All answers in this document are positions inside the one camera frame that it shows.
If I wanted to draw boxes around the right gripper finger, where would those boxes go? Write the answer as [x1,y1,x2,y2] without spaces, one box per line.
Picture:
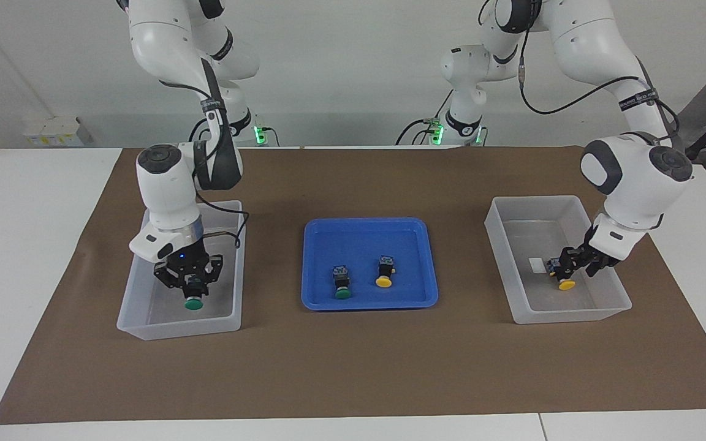
[154,262,185,290]
[203,254,225,285]

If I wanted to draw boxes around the green push button switch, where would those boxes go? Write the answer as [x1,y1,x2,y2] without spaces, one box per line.
[183,276,205,311]
[332,265,352,301]

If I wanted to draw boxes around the translucent white plastic box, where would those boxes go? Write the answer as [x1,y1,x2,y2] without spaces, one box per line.
[116,200,247,341]
[484,195,633,325]

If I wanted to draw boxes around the blue plastic tray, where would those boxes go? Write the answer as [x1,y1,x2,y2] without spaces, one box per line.
[301,217,439,312]

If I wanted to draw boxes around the brown table mat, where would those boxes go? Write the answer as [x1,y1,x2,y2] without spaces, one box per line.
[0,146,706,425]

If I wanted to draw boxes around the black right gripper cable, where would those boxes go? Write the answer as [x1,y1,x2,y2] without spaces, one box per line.
[157,77,249,249]

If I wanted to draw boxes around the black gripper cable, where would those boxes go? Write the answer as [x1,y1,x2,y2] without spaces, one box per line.
[479,0,681,148]
[157,77,249,249]

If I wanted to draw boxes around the white wall socket boxes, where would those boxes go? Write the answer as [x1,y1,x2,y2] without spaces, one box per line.
[22,116,92,148]

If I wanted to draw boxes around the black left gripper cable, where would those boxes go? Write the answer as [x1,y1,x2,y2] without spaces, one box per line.
[479,0,681,148]

